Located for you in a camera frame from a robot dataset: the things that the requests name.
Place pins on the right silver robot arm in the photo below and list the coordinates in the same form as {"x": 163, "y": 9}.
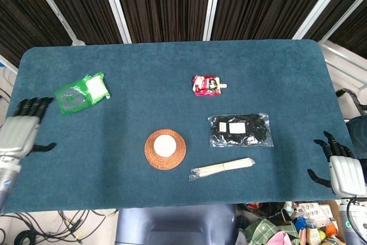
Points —
{"x": 354, "y": 227}

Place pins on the yellow rubber band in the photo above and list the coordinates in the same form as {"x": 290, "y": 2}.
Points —
{"x": 223, "y": 167}

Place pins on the white frame post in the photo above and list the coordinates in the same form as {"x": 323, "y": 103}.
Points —
{"x": 212, "y": 4}
{"x": 321, "y": 5}
{"x": 114, "y": 5}
{"x": 54, "y": 8}

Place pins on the round woven orange coaster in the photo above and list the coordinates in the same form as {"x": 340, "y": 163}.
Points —
{"x": 150, "y": 154}

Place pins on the blue plastic toy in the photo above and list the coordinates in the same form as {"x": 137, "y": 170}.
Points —
{"x": 300, "y": 223}

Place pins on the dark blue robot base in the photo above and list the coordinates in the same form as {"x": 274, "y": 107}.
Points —
{"x": 175, "y": 225}

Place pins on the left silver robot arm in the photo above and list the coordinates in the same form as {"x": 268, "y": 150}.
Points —
{"x": 7, "y": 182}

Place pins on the pale sauce bottle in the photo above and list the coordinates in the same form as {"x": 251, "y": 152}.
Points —
{"x": 313, "y": 235}

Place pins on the green plastic packet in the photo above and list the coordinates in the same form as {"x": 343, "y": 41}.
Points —
{"x": 74, "y": 95}

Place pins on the dark blue chair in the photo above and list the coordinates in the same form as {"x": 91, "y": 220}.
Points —
{"x": 358, "y": 136}

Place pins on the wrapped wooden chopsticks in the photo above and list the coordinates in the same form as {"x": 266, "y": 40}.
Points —
{"x": 212, "y": 170}

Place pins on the red drink pouch white spout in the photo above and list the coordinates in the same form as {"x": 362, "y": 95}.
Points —
{"x": 205, "y": 87}

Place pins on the clear bag of black items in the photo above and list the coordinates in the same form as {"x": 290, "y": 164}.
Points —
{"x": 255, "y": 133}

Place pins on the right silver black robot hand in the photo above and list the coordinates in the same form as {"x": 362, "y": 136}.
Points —
{"x": 347, "y": 176}

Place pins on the white frame rail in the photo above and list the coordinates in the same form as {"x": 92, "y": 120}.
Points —
{"x": 344, "y": 15}

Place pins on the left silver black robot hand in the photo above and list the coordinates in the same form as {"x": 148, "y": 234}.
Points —
{"x": 17, "y": 136}

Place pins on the blue velvet table cloth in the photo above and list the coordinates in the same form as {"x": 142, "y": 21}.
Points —
{"x": 143, "y": 84}

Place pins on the dark brown pleated curtain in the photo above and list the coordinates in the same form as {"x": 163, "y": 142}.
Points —
{"x": 166, "y": 4}

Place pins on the pink cloth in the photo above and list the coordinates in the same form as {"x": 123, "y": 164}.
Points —
{"x": 279, "y": 239}

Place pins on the black plastic bag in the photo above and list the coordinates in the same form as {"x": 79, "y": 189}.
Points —
{"x": 266, "y": 209}

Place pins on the green checked cloth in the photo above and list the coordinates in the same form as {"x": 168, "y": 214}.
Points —
{"x": 258, "y": 229}

